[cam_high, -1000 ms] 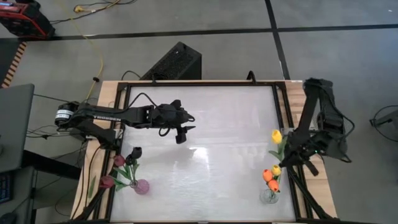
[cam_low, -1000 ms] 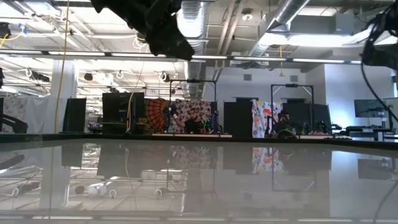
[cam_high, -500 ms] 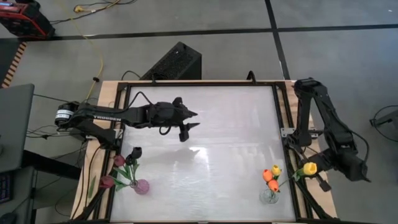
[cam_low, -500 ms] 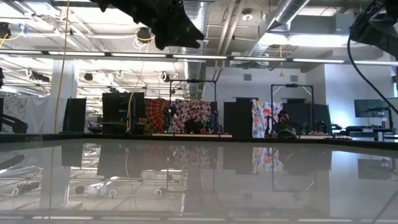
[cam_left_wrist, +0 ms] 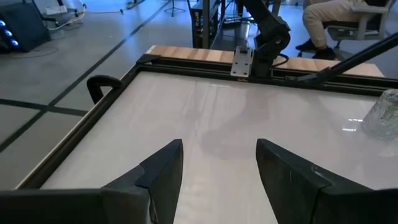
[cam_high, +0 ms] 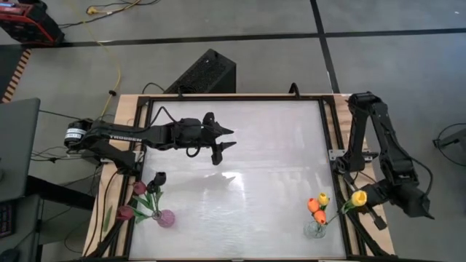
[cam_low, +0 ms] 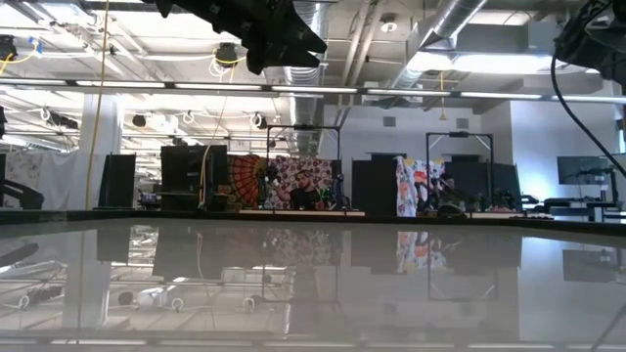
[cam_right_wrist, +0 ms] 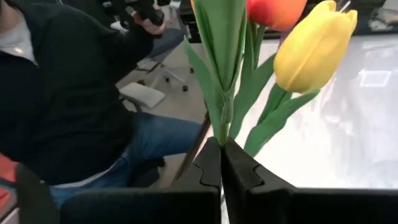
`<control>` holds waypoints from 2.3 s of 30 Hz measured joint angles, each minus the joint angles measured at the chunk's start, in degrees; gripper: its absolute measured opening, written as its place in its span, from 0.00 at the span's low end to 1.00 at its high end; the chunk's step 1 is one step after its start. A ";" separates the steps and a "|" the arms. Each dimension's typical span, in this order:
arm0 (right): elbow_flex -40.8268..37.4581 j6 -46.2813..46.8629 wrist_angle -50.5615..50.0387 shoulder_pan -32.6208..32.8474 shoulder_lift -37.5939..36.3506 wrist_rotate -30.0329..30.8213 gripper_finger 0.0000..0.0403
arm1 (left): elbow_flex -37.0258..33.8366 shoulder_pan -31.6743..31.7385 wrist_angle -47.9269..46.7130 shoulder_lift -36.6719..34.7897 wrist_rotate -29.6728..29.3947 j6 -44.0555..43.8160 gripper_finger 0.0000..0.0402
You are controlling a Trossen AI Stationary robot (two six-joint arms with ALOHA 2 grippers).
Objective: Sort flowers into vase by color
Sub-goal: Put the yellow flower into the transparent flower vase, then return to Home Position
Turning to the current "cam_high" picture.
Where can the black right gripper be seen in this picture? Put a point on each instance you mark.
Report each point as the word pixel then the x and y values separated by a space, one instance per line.
pixel 400 196

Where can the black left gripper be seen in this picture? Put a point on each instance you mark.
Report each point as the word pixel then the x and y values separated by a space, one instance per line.
pixel 196 143

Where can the yellow artificial tulip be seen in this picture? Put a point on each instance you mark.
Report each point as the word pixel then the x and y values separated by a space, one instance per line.
pixel 323 199
pixel 358 198

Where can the black artificial tulip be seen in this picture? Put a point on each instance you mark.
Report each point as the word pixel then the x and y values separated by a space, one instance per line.
pixel 160 177
pixel 151 186

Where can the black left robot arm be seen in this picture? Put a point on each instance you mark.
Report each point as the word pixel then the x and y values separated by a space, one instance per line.
pixel 123 136

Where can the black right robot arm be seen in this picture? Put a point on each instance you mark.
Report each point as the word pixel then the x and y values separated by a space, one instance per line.
pixel 386 145

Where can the clear glass vase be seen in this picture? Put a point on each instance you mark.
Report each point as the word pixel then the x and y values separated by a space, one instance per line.
pixel 314 230

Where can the pink glass vase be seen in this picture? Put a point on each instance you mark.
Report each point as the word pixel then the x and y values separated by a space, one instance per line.
pixel 166 219

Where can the black speaker box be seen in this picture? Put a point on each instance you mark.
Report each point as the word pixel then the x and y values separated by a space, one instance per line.
pixel 204 72

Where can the grey metal mounting plate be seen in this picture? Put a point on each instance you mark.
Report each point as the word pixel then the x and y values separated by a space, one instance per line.
pixel 333 154

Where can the loose green leaf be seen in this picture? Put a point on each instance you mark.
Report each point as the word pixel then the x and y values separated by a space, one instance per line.
pixel 107 218

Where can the black mat with striped edge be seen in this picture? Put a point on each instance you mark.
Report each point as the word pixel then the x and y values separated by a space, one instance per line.
pixel 7 69

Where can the red and black equipment case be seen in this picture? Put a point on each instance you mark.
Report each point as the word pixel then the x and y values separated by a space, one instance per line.
pixel 25 22

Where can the dark computer keyboard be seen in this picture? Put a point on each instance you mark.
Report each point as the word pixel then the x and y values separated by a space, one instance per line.
pixel 6 218

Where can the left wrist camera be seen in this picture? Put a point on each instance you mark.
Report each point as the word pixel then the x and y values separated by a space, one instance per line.
pixel 189 128

